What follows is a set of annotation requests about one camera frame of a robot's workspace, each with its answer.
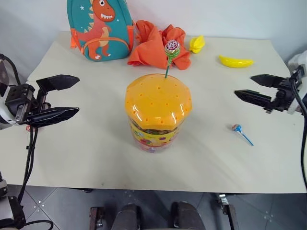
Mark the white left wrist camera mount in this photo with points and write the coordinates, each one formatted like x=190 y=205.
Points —
x=3 y=116

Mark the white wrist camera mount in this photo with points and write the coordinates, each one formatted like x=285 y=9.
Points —
x=297 y=61
x=3 y=116

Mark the clear plastic lollipop jar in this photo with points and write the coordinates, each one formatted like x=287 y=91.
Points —
x=153 y=141

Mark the blue stick lollipop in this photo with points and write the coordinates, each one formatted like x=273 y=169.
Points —
x=237 y=128

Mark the dark rounded shape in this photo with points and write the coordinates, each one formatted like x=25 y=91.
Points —
x=184 y=216
x=129 y=218

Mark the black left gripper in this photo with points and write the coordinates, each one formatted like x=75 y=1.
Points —
x=18 y=101

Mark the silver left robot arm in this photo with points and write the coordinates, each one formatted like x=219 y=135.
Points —
x=2 y=187

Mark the orange cloth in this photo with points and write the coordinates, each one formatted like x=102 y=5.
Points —
x=151 y=48

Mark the green stick lollipop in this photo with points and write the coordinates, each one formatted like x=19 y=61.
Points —
x=171 y=46

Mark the yellow toy starfruit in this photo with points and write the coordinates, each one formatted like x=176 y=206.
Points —
x=197 y=44

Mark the teal dinosaur backpack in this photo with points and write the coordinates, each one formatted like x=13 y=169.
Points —
x=100 y=28

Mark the orange perforated jar lid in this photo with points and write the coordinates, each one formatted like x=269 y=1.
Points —
x=157 y=103

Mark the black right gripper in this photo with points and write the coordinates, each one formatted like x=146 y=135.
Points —
x=284 y=95

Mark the yellow toy banana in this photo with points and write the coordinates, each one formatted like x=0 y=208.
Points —
x=235 y=62

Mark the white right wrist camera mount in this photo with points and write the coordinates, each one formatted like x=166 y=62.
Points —
x=297 y=61

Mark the metal table leg bracket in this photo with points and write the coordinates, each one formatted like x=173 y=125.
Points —
x=96 y=219
x=227 y=210

